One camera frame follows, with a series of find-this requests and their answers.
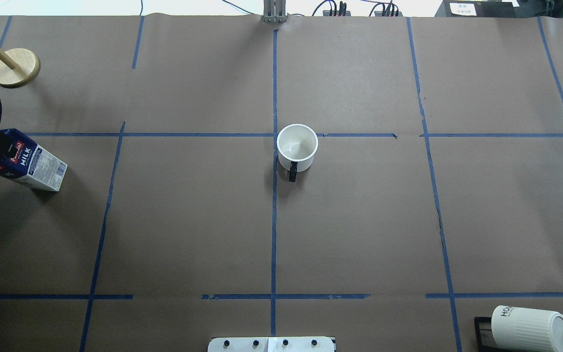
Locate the blue white milk carton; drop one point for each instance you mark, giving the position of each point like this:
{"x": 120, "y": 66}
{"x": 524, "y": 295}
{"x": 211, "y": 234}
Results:
{"x": 32, "y": 165}

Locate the white smiley face mug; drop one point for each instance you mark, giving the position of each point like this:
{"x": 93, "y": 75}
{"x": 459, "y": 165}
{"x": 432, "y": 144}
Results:
{"x": 297, "y": 145}

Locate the white ribbed cup on rack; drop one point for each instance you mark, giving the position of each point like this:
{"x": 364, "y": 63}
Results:
{"x": 527, "y": 330}

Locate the wooden mug tree stand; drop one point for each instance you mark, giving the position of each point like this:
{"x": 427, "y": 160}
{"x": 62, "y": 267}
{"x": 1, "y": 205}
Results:
{"x": 18, "y": 67}

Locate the black box with label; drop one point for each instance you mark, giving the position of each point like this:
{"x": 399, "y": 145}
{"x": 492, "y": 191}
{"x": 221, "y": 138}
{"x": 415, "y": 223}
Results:
{"x": 476, "y": 9}

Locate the aluminium frame post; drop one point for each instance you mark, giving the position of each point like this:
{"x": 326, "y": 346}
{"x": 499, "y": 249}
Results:
{"x": 274, "y": 11}

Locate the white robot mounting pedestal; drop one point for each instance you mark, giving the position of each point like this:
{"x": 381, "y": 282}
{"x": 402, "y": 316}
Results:
{"x": 273, "y": 344}

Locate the black wire cup rack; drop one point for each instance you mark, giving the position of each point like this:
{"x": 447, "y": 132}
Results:
{"x": 485, "y": 341}

